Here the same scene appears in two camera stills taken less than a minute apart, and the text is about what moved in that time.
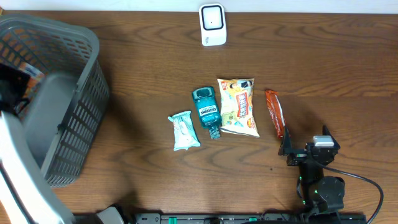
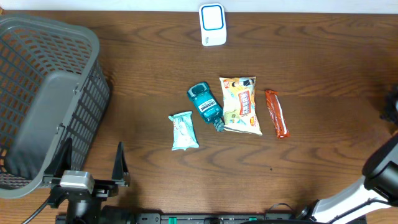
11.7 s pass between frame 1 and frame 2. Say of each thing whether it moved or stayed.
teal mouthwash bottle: moved
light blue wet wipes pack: stayed
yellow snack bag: stayed
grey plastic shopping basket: stayed
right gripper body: moved
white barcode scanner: stayed
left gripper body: moved
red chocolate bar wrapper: stayed
